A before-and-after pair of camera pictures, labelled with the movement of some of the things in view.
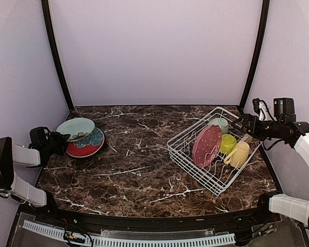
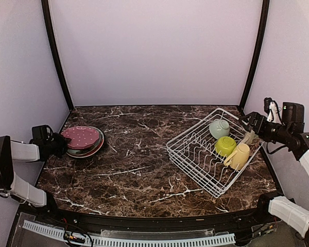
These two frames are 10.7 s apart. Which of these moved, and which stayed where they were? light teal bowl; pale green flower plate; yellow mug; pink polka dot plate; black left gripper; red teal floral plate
Moved: pale green flower plate; pink polka dot plate
Stayed: light teal bowl; yellow mug; red teal floral plate; black left gripper
